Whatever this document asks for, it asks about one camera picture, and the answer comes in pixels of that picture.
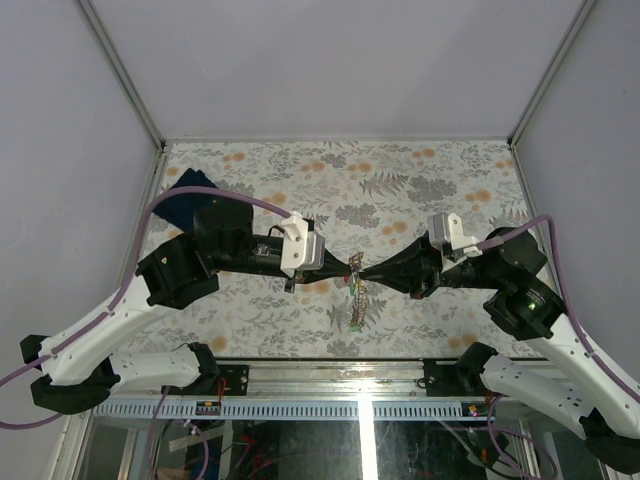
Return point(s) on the right corner frame post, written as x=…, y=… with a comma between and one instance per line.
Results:
x=553, y=67

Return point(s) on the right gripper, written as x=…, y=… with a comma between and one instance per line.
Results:
x=417, y=268

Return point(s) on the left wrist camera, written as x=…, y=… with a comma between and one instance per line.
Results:
x=303, y=248

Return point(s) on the aluminium front rail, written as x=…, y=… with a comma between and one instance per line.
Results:
x=282, y=379

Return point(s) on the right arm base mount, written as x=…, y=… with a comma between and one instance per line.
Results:
x=439, y=379

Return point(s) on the white slotted cable duct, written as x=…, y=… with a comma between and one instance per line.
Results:
x=244, y=409

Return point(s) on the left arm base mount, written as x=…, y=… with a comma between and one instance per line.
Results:
x=232, y=381

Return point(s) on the floral tablecloth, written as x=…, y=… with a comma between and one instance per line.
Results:
x=369, y=197

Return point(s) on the left corner frame post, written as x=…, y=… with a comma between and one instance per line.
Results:
x=108, y=49

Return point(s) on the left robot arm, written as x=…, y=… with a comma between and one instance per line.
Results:
x=82, y=367

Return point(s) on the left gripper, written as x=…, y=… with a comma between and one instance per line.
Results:
x=333, y=267

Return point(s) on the corner frame post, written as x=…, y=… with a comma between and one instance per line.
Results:
x=108, y=49
x=553, y=67

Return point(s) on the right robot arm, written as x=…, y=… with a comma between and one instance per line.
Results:
x=600, y=404

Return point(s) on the dark blue folded cloth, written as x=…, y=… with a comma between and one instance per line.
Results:
x=179, y=210

